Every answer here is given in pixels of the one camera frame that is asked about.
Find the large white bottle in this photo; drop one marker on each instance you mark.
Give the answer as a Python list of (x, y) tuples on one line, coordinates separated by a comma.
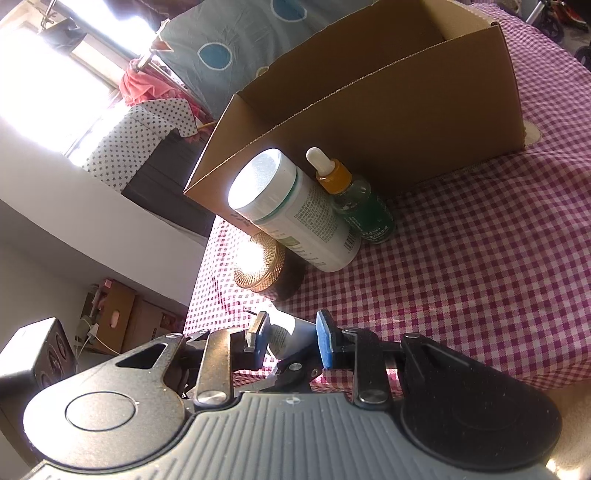
[(304, 217)]

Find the printed cardboard carton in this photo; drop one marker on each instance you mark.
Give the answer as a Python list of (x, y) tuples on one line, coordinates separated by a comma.
[(150, 323)]

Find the white star-dotted cloth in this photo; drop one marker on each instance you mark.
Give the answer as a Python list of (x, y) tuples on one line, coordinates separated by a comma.
[(134, 138)]

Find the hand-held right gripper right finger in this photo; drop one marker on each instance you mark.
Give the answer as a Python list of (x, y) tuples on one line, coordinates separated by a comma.
[(326, 345)]

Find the metal railing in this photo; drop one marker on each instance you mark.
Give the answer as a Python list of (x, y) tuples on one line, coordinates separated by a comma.
[(147, 57)]

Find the white wall charger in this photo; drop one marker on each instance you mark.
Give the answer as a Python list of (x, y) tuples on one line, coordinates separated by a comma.
[(293, 334)]

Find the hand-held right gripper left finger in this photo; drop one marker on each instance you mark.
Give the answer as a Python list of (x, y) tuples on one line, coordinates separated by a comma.
[(261, 342)]

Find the plain cardboard carton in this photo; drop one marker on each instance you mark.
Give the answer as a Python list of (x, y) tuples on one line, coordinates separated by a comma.
[(115, 314)]

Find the dark cabinet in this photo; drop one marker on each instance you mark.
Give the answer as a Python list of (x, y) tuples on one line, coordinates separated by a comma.
[(171, 189)]

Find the green dropper bottle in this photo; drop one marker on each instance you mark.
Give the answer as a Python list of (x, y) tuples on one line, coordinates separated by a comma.
[(364, 207)]

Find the yellow pole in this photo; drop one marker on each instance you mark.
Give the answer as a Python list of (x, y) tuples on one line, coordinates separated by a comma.
[(206, 124)]

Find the brown cardboard box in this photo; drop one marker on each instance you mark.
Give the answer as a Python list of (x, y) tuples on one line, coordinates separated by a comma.
[(392, 106)]

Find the blue printed blanket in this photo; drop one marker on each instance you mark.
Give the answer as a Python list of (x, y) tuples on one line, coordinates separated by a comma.
[(240, 37)]

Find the pink garment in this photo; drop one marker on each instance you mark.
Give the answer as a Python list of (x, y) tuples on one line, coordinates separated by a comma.
[(147, 87)]

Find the red kids tricycle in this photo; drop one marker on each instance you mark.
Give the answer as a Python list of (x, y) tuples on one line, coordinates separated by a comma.
[(563, 16)]

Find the purple checkered tablecloth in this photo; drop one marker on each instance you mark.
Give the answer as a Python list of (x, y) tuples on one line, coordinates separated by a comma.
[(461, 277)]

